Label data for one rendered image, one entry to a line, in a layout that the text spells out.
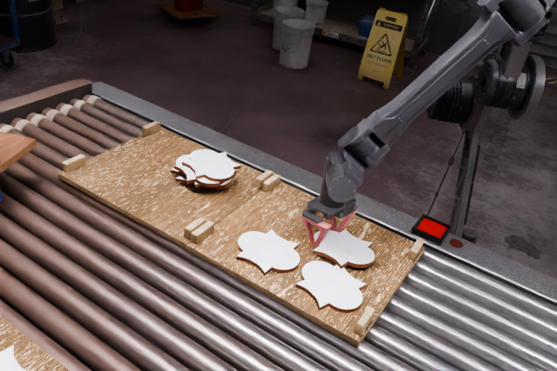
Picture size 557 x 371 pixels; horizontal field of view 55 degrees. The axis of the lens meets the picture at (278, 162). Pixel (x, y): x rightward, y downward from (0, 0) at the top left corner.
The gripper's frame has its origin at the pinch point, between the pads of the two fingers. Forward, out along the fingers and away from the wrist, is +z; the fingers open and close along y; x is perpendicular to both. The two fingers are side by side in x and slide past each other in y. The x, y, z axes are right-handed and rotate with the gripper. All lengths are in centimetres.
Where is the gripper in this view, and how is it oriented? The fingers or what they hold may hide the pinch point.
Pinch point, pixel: (325, 237)
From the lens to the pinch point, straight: 121.6
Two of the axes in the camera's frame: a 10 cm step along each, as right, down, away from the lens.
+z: -1.2, 9.0, 4.2
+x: -7.6, -3.6, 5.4
